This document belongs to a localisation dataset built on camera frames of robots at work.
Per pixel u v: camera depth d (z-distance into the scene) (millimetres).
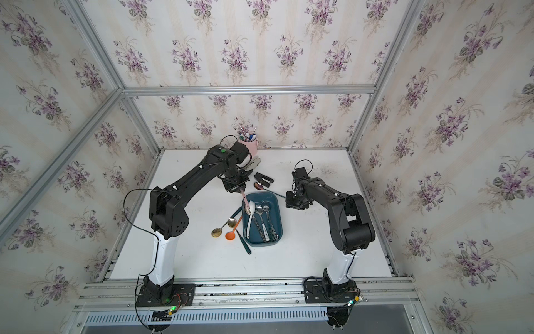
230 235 878
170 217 516
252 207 983
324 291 725
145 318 690
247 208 944
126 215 976
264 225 901
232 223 901
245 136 1142
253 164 1161
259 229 884
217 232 881
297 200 820
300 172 789
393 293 746
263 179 1043
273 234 864
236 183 771
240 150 746
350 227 488
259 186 1031
